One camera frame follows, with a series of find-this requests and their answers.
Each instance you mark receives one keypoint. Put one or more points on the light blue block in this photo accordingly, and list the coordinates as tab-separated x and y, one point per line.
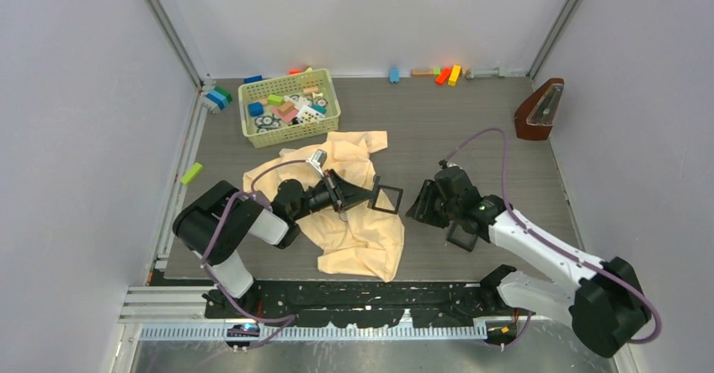
394	75

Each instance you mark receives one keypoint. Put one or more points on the orange red block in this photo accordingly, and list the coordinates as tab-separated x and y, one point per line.
443	76

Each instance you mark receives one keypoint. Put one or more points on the pink block in basket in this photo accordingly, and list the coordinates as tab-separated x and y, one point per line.
286	116

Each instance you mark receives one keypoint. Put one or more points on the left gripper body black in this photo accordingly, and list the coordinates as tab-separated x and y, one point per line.
325	194

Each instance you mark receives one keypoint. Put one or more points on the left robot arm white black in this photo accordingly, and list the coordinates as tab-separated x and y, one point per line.
213	226

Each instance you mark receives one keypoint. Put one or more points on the tan wooden block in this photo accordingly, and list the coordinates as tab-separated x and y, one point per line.
422	72

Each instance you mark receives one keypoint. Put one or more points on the black square box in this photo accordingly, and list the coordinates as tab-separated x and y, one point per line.
460	238
385	198

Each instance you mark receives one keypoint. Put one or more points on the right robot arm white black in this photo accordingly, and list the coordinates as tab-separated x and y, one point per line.
601	301

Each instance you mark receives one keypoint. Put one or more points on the yellow block by wall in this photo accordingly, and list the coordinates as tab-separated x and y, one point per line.
455	73

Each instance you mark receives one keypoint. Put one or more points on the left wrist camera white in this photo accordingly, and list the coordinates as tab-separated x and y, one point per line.
317	161

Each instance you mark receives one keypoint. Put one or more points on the blue block behind basket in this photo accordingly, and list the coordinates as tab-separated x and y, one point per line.
253	79

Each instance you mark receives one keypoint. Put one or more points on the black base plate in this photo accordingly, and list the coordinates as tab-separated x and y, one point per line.
362	304

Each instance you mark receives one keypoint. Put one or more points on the blue cube in basket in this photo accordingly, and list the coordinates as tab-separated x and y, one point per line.
255	109

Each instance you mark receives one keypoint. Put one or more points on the lime green block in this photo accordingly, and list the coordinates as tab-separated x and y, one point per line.
191	173

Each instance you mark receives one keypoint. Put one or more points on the peach cloth garment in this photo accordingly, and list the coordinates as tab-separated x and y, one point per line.
367	242

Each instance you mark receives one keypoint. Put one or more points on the blue green stacked blocks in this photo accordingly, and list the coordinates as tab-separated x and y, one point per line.
217	99

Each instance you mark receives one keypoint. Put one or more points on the brown wooden metronome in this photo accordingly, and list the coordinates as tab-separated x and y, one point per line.
533	120

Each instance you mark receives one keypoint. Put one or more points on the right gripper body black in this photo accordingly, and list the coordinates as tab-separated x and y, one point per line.
451	210

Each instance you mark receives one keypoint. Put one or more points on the green plastic basket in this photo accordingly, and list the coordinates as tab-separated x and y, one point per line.
312	93

